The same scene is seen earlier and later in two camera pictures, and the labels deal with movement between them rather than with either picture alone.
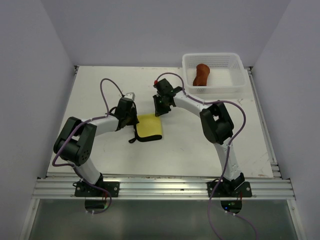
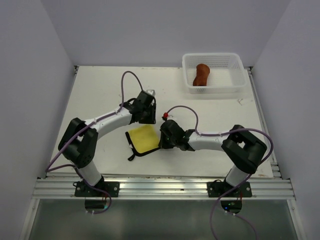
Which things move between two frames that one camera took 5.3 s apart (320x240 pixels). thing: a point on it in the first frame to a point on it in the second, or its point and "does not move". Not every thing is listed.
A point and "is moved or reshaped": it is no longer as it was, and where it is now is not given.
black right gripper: [160, 111] to [163, 144]
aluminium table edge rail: [164, 188] does not move
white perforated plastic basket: [227, 73] does not move
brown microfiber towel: [202, 71] does not move
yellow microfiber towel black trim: [149, 128] is moved or reshaped
